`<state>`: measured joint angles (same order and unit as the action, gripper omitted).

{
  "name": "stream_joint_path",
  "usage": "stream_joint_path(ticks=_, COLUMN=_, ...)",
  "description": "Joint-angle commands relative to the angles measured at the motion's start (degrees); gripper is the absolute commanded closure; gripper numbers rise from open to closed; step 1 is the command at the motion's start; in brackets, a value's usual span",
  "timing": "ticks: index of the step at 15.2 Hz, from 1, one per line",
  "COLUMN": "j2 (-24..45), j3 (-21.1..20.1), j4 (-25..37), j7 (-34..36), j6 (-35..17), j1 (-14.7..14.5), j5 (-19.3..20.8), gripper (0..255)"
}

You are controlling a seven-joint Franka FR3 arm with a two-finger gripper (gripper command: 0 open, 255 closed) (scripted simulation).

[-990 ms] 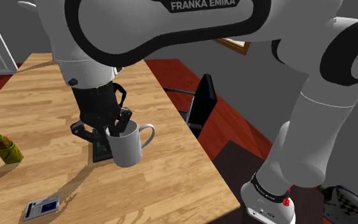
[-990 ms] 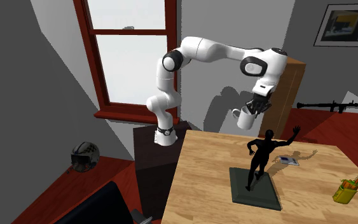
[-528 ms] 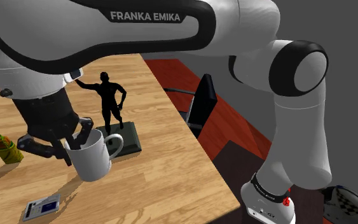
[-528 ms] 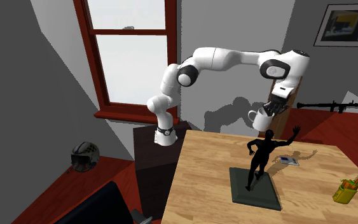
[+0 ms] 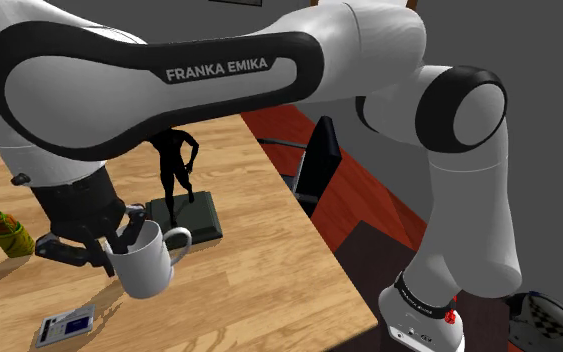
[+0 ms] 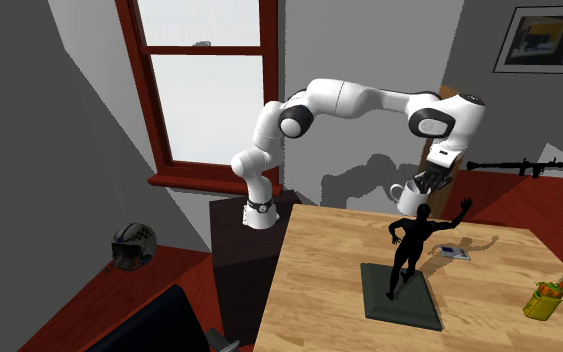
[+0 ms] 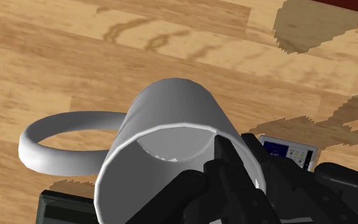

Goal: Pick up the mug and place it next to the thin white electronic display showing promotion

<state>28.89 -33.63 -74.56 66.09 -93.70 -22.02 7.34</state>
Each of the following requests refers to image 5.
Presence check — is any black figure on dark base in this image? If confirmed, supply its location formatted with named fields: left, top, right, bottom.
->
left=144, top=127, right=225, bottom=245

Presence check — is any green yellow brush with stick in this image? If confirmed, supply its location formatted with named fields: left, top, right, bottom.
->
left=0, top=177, right=36, bottom=259

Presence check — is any black office chair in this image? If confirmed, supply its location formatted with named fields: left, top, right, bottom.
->
left=255, top=114, right=344, bottom=220

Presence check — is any grey checkered helmet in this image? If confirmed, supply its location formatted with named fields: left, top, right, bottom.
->
left=504, top=290, right=563, bottom=352

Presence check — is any white mug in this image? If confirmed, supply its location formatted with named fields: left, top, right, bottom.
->
left=102, top=219, right=193, bottom=300

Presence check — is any dark robot stand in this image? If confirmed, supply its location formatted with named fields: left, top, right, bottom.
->
left=328, top=219, right=511, bottom=352

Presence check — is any wooden table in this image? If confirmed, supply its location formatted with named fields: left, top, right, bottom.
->
left=0, top=112, right=380, bottom=352

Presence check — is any grey device with blue screen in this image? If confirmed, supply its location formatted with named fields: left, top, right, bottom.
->
left=35, top=303, right=97, bottom=349

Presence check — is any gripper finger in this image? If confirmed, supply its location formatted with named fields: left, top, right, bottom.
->
left=34, top=227, right=117, bottom=279
left=104, top=206, right=149, bottom=255

